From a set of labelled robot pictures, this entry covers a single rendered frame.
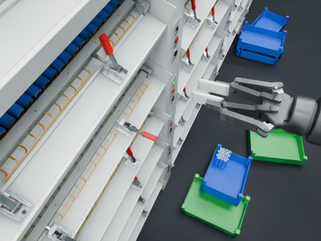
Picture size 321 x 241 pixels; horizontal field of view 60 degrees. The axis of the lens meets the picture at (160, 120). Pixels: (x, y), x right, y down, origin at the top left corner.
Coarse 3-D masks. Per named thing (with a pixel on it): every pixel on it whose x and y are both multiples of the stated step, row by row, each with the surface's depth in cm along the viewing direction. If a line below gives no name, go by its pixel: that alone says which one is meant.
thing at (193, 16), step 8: (192, 0) 82; (200, 0) 94; (208, 0) 95; (184, 8) 90; (192, 8) 84; (200, 8) 93; (208, 8) 94; (184, 16) 89; (192, 16) 86; (200, 16) 91; (184, 24) 87; (192, 24) 88; (200, 24) 90; (184, 32) 86; (192, 32) 87; (184, 40) 85; (192, 40) 86; (184, 48) 84
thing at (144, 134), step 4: (128, 128) 65; (132, 128) 66; (136, 132) 65; (140, 132) 65; (144, 132) 65; (148, 132) 65; (144, 136) 65; (148, 136) 64; (152, 136) 64; (156, 136) 64; (152, 140) 64
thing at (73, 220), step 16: (144, 64) 74; (160, 80) 76; (144, 96) 73; (112, 112) 68; (128, 112) 70; (144, 112) 71; (112, 144) 65; (128, 144) 66; (96, 160) 62; (112, 160) 64; (96, 176) 61; (80, 192) 59; (96, 192) 60; (64, 208) 57; (80, 208) 58; (32, 224) 54; (64, 224) 56; (80, 224) 57; (48, 240) 54
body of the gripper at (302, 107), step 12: (288, 96) 56; (300, 96) 53; (288, 108) 54; (300, 108) 51; (312, 108) 51; (264, 120) 55; (276, 120) 53; (288, 120) 53; (300, 120) 51; (300, 132) 52
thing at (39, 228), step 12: (144, 72) 73; (132, 84) 70; (144, 84) 73; (132, 96) 69; (120, 108) 67; (108, 120) 64; (108, 132) 64; (96, 144) 61; (84, 156) 60; (84, 168) 59; (72, 180) 57; (60, 192) 55; (60, 204) 55; (48, 216) 53; (36, 228) 52; (36, 240) 51
